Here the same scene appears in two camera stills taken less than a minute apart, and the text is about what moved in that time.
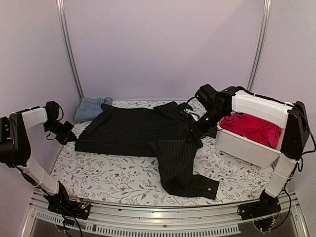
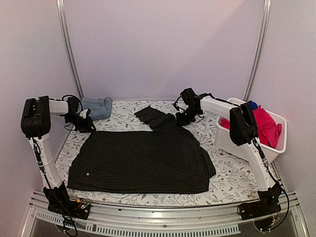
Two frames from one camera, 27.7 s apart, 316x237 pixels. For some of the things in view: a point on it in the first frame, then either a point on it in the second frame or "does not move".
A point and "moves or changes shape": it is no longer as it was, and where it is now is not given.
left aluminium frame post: x=62 y=20 does not move
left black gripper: x=70 y=136 -> x=87 y=126
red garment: x=253 y=128 does not move
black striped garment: x=165 y=129 moves or changes shape
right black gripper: x=201 y=132 -> x=181 y=121
